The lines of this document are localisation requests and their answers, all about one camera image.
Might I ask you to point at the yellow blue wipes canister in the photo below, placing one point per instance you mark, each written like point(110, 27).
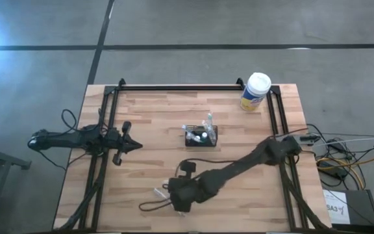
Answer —
point(258, 83)

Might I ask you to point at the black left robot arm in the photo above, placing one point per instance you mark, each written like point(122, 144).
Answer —
point(60, 139)

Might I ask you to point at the white paper sign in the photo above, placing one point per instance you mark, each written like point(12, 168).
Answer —
point(336, 208)

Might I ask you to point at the green toothbrush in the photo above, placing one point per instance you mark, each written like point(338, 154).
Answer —
point(211, 136)
point(210, 117)

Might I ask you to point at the blue toothbrush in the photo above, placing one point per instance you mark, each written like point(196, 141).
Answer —
point(194, 138)
point(187, 128)

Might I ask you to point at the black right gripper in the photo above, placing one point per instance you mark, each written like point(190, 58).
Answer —
point(182, 191)

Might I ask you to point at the black power brick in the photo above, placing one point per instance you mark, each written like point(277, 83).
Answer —
point(336, 174)

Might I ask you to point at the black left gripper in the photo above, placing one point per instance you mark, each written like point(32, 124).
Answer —
point(115, 141)

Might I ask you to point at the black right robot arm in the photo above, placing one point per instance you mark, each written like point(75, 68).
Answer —
point(239, 170)

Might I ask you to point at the black power strip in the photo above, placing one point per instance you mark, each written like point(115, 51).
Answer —
point(308, 138)

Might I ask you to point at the grey box with label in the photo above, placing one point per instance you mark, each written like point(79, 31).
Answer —
point(362, 208)

